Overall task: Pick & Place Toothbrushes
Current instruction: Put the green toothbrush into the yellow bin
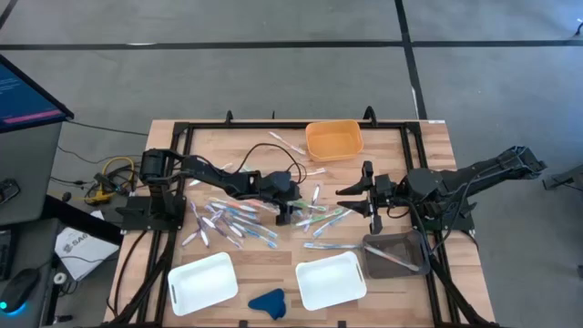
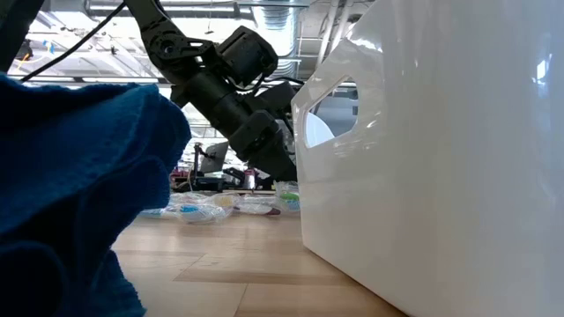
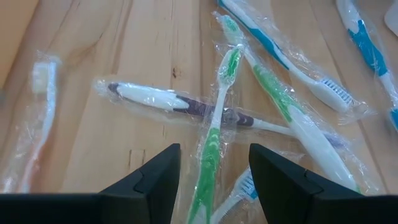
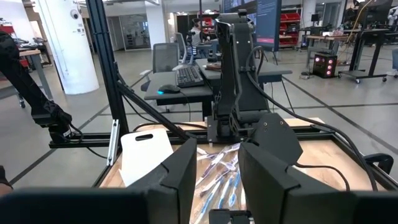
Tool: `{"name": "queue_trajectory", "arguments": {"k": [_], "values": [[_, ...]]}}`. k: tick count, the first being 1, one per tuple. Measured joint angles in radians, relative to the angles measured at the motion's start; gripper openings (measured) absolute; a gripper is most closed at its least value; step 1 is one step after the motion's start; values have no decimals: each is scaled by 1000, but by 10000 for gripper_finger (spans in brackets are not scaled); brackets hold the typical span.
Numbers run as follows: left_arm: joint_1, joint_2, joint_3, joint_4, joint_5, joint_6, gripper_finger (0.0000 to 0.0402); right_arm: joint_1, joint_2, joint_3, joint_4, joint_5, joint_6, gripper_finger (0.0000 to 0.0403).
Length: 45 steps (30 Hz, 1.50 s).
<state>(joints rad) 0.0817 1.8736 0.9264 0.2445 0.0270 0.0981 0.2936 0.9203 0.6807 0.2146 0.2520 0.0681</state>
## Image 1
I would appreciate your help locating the black computer mouse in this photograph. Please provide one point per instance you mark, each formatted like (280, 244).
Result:
(18, 289)

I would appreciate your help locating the white tape roll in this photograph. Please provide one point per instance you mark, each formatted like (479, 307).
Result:
(59, 274)

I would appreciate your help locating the grey desk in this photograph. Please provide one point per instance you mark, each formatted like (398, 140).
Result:
(27, 173)

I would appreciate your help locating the black desk device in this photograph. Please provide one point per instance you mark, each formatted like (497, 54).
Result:
(8, 190)

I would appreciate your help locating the orange plastic bin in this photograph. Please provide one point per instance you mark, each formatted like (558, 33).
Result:
(334, 141)

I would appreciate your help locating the white plastic bin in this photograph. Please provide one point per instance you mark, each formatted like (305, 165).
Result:
(330, 281)
(202, 284)

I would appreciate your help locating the computer monitor with blue screen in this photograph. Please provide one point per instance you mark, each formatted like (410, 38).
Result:
(23, 100)

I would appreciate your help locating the green packaged toothbrush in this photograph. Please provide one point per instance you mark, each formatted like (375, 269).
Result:
(314, 207)
(328, 215)

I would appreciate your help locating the white table label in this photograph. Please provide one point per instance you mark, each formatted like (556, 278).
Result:
(436, 121)

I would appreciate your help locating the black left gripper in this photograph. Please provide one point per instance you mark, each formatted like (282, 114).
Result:
(278, 184)

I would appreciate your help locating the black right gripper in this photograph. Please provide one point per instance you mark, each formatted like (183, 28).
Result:
(391, 191)

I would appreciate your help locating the blue cloth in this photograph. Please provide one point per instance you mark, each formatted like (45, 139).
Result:
(268, 303)

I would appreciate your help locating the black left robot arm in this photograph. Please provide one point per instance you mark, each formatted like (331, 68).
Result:
(218, 180)

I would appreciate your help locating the dark transparent plastic bin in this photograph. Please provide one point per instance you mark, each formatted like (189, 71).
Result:
(401, 243)

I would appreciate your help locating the black keyboard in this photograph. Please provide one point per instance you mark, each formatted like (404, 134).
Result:
(7, 255)

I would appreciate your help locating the white printed paper bag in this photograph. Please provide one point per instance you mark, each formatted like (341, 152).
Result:
(84, 253)

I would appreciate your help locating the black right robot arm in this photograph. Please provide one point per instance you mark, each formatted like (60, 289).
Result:
(478, 171)

